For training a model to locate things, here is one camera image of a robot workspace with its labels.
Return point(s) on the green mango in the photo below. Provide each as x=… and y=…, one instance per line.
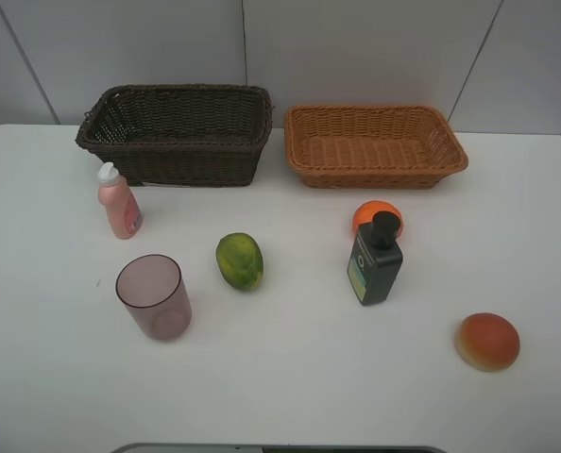
x=240, y=261

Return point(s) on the translucent purple plastic cup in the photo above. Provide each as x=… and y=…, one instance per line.
x=152, y=289

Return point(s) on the dark brown wicker basket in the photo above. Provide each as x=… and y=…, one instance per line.
x=187, y=135

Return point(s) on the light brown wicker basket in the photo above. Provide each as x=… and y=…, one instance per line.
x=371, y=147

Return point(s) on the pink bottle white cap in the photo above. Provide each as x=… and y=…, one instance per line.
x=117, y=198

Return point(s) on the red yellow peach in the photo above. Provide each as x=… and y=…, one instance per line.
x=487, y=342

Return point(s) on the dark green pump bottle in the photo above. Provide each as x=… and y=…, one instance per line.
x=375, y=258

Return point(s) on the orange tangerine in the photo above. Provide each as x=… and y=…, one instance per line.
x=365, y=213

